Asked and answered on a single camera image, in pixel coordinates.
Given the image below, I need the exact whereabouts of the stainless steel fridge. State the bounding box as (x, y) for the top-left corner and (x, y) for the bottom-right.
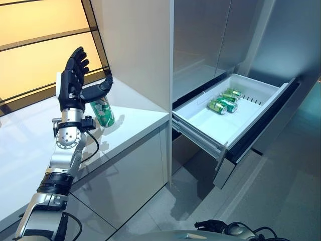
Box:
(170, 0), (321, 191)

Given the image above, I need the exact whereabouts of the short green drink can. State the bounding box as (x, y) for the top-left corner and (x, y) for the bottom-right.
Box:
(220, 87), (242, 102)
(217, 97), (238, 113)
(207, 99), (228, 115)

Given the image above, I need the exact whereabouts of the white counter cabinet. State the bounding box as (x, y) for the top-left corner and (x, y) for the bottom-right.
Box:
(0, 81), (171, 241)

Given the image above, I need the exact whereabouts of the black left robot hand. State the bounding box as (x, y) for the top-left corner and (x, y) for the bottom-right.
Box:
(55, 46), (114, 112)

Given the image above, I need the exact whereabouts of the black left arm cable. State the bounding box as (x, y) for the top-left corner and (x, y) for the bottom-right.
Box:
(59, 128), (100, 241)

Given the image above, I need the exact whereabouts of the tall green drink can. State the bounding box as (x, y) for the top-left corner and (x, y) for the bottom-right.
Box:
(89, 94), (116, 128)

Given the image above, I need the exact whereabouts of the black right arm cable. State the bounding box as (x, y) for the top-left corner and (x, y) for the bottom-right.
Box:
(225, 220), (284, 241)

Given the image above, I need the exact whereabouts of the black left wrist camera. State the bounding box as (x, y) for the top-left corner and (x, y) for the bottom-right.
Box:
(81, 115), (96, 131)

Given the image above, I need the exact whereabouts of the grey robot torso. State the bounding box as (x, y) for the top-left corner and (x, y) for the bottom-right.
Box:
(155, 229), (241, 241)

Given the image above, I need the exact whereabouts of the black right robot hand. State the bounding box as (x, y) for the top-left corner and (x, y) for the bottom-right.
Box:
(194, 219), (228, 233)

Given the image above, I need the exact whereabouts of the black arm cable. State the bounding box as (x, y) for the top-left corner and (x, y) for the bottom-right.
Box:
(225, 220), (284, 241)
(59, 128), (100, 241)

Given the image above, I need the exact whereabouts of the steel fridge drawer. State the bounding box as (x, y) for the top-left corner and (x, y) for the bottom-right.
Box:
(213, 150), (264, 190)

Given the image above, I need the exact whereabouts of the lit window black frame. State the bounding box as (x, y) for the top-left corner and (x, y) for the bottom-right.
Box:
(0, 0), (112, 117)

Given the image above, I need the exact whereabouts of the white fridge drawer dark front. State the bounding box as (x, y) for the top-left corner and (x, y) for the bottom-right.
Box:
(172, 73), (300, 165)

